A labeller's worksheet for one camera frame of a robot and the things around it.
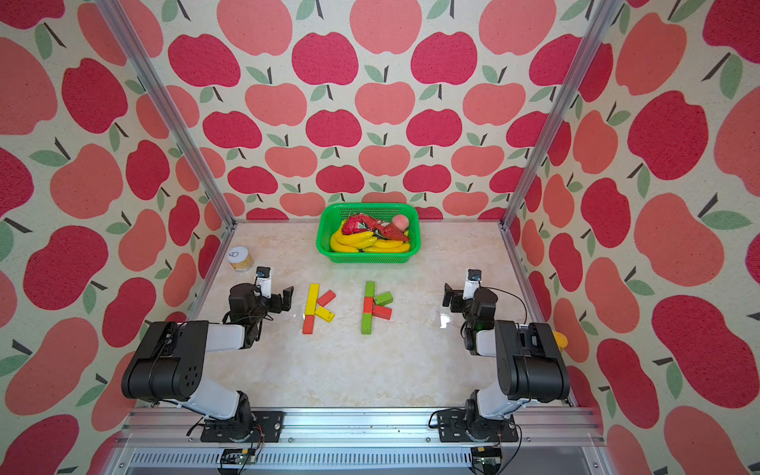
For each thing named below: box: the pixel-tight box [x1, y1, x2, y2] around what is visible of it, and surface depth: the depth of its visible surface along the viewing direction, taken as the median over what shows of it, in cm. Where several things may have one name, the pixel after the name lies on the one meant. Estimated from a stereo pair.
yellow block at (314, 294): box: [305, 283, 321, 306], surface depth 100 cm
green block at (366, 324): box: [361, 312, 374, 336], surface depth 94 cm
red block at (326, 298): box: [316, 289, 337, 308], surface depth 100 cm
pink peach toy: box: [391, 213, 410, 232], surface depth 116 cm
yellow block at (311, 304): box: [304, 292, 320, 316], surface depth 99 cm
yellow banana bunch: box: [329, 219, 411, 254], surface depth 107 cm
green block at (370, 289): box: [365, 281, 376, 298], surface depth 101 cm
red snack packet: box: [341, 213, 410, 242], surface depth 110 cm
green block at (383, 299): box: [374, 290, 394, 307], surface depth 99 cm
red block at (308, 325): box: [301, 314, 315, 336], surface depth 95 cm
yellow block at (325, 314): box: [314, 306, 336, 323], surface depth 95 cm
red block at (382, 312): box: [372, 304, 393, 321], surface depth 96 cm
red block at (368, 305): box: [363, 296, 374, 314], surface depth 97 cm
